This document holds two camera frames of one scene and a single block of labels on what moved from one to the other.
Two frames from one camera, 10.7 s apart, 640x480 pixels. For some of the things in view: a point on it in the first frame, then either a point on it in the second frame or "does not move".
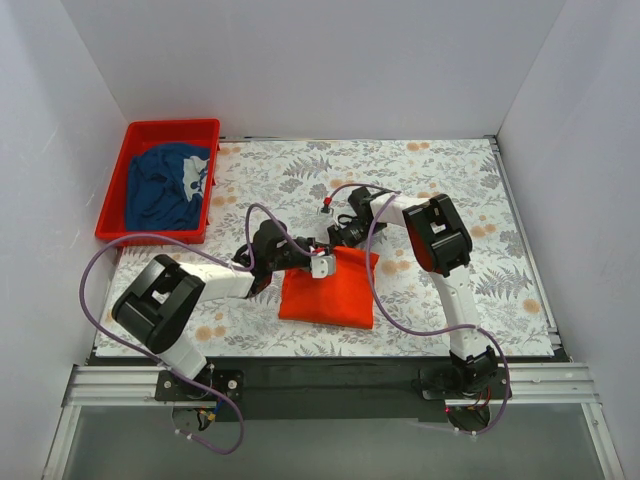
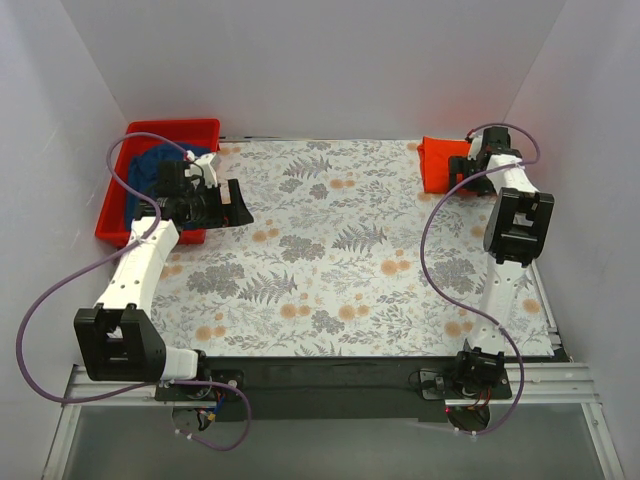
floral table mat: [339, 247] does not move
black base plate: [346, 388] does not move
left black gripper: [304, 247] -> [223, 205]
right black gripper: [338, 235] -> [461, 170]
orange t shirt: [345, 299] -> [434, 154]
